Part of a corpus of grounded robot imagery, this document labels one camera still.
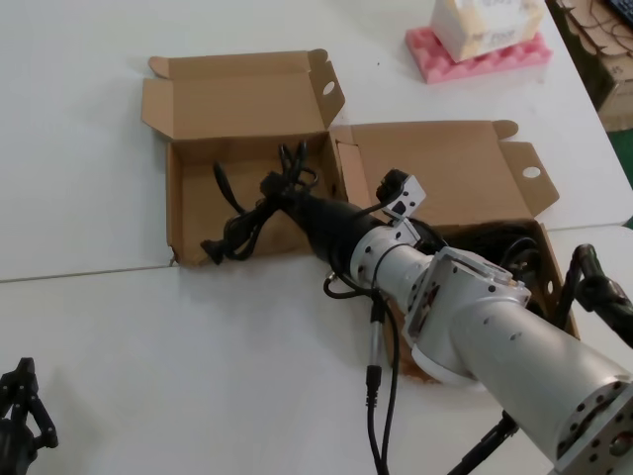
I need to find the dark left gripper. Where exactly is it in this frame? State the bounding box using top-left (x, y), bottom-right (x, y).
top-left (0, 356), bottom-right (59, 475)

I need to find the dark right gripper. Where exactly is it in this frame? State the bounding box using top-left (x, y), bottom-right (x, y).
top-left (260, 171), bottom-right (386, 273)

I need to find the black power cord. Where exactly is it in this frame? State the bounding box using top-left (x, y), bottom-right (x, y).
top-left (200, 141), bottom-right (321, 267)

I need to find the cardboard box with torn corner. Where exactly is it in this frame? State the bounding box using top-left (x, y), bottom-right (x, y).
top-left (139, 47), bottom-right (352, 269)

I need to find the open brown cardboard box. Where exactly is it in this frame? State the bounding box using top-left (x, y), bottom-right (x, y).
top-left (329, 120), bottom-right (581, 385)

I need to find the pink foam pad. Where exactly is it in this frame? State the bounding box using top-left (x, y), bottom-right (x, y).
top-left (405, 27), bottom-right (554, 85)

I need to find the white paper carton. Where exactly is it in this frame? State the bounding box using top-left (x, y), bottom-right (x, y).
top-left (427, 0), bottom-right (545, 64)

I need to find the brown cardboard carton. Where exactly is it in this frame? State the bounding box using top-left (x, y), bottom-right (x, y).
top-left (548, 0), bottom-right (633, 131)

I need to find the dark keyboard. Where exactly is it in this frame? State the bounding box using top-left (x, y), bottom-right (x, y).
top-left (606, 0), bottom-right (633, 24)

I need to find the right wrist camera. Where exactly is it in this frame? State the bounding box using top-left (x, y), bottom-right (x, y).
top-left (374, 167), bottom-right (427, 234)

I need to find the black cable with silver plug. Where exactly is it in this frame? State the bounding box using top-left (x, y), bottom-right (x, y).
top-left (322, 273), bottom-right (401, 475)

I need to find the coiled black cable bundle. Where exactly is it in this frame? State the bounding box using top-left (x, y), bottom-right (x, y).
top-left (419, 220), bottom-right (543, 283)

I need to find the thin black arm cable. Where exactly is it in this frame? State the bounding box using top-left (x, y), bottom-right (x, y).
top-left (444, 410), bottom-right (520, 475)

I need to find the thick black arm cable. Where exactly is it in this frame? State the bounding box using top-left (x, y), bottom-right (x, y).
top-left (556, 243), bottom-right (633, 347)

